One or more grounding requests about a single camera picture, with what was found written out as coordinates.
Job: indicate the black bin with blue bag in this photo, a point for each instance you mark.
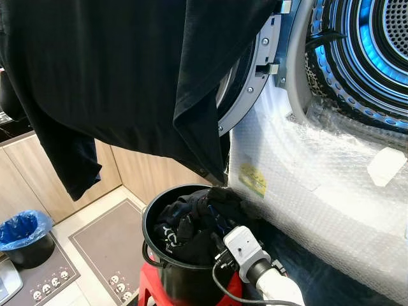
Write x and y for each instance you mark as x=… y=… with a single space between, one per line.
x=25 y=237

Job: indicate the black clothes pile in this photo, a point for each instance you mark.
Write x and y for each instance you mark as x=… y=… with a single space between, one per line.
x=191 y=223

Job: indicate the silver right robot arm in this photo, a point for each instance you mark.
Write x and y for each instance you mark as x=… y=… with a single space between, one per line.
x=280 y=290

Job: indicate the black t-shirt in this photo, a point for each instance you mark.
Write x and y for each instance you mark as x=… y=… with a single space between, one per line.
x=127 y=70

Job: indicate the grey round washer door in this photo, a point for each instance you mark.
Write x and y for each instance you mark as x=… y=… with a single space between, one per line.
x=252 y=89

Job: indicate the white bathroom scale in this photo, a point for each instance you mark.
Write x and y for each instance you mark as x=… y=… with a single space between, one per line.
x=7 y=284

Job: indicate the yellow warning sticker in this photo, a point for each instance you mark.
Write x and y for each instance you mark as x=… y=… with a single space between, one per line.
x=252 y=180

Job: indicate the leopard print cloth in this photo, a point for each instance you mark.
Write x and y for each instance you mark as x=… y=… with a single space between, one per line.
x=319 y=80

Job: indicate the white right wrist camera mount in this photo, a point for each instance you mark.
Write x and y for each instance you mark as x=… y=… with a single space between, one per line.
x=242 y=243

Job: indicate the red plastic stool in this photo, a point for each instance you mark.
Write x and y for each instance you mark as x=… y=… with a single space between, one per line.
x=148 y=287

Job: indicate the white washing machine bubble wrapped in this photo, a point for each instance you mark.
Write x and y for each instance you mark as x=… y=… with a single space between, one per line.
x=319 y=191

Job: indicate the black drum paddle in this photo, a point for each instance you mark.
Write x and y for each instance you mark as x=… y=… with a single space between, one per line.
x=325 y=39

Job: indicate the light wooden cabinet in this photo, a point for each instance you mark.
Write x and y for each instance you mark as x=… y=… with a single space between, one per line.
x=38 y=175

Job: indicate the black round bucket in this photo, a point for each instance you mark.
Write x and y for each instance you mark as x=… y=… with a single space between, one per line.
x=175 y=280

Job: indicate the grey floor mat with figures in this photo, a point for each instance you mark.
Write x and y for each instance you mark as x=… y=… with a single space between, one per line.
x=44 y=277

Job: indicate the white paper label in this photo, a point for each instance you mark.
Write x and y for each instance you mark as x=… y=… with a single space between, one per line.
x=386 y=166

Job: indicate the steel washer drum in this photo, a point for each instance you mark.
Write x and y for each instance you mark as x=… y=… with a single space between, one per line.
x=363 y=57

